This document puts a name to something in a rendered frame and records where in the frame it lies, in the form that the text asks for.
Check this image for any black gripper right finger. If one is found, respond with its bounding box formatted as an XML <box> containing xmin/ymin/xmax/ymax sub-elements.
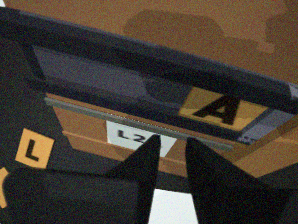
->
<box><xmin>185</xmin><ymin>137</ymin><xmax>298</xmax><ymax>224</ymax></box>

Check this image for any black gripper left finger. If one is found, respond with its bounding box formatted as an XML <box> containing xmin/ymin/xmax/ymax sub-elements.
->
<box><xmin>2</xmin><ymin>134</ymin><xmax>161</xmax><ymax>224</ymax></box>

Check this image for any tan wooden board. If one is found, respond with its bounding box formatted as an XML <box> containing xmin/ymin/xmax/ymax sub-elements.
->
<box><xmin>0</xmin><ymin>0</ymin><xmax>298</xmax><ymax>178</ymax></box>

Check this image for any white paper ticket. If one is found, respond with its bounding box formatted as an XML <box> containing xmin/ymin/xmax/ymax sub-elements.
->
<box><xmin>106</xmin><ymin>121</ymin><xmax>177</xmax><ymax>157</ymax></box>

